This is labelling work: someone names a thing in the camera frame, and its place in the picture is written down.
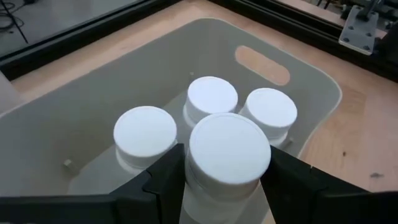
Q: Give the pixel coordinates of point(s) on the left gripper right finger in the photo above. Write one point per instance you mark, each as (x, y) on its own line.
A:
(304, 196)

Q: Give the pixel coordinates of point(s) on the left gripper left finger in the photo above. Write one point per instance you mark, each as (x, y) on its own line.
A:
(149, 199)

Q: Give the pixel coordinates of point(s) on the white pill bottle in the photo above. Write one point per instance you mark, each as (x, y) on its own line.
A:
(228, 146)
(144, 133)
(270, 107)
(211, 95)

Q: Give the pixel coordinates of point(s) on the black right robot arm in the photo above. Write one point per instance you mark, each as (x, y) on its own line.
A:
(388, 46)

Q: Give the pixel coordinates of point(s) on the grey metal mounting plate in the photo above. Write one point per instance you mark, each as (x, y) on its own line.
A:
(357, 34)

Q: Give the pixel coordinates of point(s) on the black aluminium table frame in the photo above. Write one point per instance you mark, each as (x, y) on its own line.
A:
(77, 39)

